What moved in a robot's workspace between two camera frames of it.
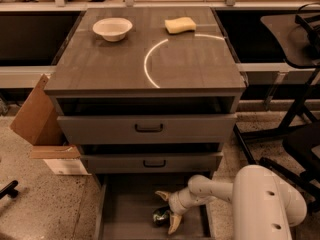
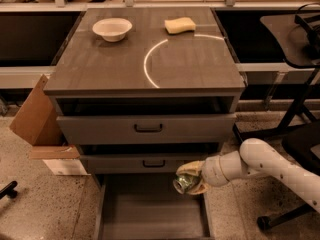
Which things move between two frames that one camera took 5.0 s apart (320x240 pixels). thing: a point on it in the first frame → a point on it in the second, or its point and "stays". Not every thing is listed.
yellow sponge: (180, 25) stays
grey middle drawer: (152, 158) stays
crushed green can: (161, 217) → (183, 182)
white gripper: (175, 203) → (212, 172)
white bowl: (112, 29) stays
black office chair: (299, 140) stays
